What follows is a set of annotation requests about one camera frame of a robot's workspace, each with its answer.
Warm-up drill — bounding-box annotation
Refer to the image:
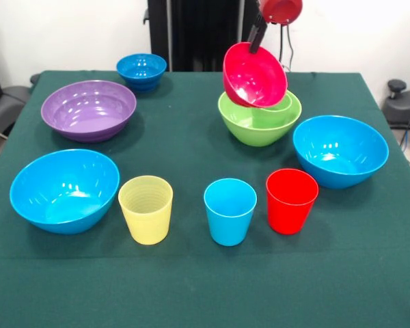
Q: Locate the green bowl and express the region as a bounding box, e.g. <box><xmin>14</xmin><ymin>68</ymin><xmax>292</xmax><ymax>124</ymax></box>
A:
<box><xmin>217</xmin><ymin>89</ymin><xmax>303</xmax><ymax>148</ymax></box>

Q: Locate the purple bowl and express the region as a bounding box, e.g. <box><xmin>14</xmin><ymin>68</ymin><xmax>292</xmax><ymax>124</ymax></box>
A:
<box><xmin>40</xmin><ymin>79</ymin><xmax>137</xmax><ymax>144</ymax></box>

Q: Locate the light blue cup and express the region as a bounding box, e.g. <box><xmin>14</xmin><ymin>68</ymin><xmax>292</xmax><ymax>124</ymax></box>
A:
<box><xmin>203</xmin><ymin>178</ymin><xmax>258</xmax><ymax>247</ymax></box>

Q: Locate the large light blue bowl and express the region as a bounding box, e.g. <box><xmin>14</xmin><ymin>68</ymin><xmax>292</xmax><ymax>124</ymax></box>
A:
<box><xmin>9</xmin><ymin>148</ymin><xmax>121</xmax><ymax>235</ymax></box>
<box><xmin>292</xmin><ymin>115</ymin><xmax>390</xmax><ymax>190</ymax></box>

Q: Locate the dark green tablecloth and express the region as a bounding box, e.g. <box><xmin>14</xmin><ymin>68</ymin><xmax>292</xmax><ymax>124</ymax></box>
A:
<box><xmin>0</xmin><ymin>70</ymin><xmax>410</xmax><ymax>328</ymax></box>

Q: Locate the yellow cup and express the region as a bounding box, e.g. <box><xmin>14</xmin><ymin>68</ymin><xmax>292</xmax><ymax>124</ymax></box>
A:
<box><xmin>118</xmin><ymin>175</ymin><xmax>174</xmax><ymax>245</ymax></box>

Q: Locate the small dark blue bowl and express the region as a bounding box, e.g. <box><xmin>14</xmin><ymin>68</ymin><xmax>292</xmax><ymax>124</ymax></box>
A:
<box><xmin>115</xmin><ymin>53</ymin><xmax>167</xmax><ymax>94</ymax></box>

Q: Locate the grey pedestal foot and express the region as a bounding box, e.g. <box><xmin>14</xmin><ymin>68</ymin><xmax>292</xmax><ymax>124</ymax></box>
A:
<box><xmin>381</xmin><ymin>79</ymin><xmax>410</xmax><ymax>126</ymax></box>
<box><xmin>0</xmin><ymin>85</ymin><xmax>32</xmax><ymax>137</ymax></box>

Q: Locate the red cup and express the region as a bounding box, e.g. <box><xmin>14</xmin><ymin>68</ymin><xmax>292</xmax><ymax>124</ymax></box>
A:
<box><xmin>266</xmin><ymin>168</ymin><xmax>320</xmax><ymax>236</ymax></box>

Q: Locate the pink bowl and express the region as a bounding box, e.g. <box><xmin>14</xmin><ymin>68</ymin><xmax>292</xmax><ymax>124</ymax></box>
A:
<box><xmin>222</xmin><ymin>42</ymin><xmax>289</xmax><ymax>109</ymax></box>

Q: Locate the black wall cable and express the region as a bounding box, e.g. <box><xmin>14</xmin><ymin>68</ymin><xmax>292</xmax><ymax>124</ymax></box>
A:
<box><xmin>278</xmin><ymin>22</ymin><xmax>295</xmax><ymax>72</ymax></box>

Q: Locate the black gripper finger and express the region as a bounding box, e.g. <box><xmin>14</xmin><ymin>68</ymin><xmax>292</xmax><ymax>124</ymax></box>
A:
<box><xmin>247</xmin><ymin>12</ymin><xmax>262</xmax><ymax>44</ymax></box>
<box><xmin>249</xmin><ymin>20</ymin><xmax>269</xmax><ymax>55</ymax></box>

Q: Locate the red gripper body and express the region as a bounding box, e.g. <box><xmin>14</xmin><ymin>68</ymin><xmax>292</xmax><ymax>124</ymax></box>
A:
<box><xmin>258</xmin><ymin>0</ymin><xmax>304</xmax><ymax>27</ymax></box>

